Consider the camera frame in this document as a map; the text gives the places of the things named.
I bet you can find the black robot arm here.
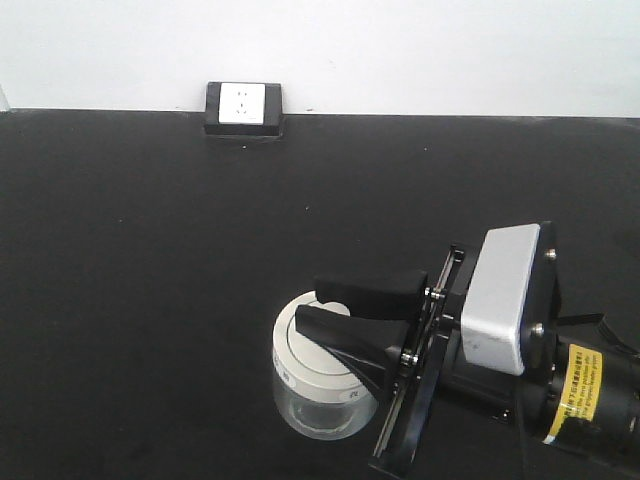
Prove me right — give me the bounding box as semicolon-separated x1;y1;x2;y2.
295;244;639;479

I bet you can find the black white power socket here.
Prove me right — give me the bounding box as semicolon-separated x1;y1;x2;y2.
203;81;283;138

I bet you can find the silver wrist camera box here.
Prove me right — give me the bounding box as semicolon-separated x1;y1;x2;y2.
460;224;540;376

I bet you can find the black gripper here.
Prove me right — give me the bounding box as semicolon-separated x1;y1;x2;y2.
295;244;516;475

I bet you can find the glass jar with beige lid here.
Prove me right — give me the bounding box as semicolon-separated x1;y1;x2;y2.
272;291;378;441

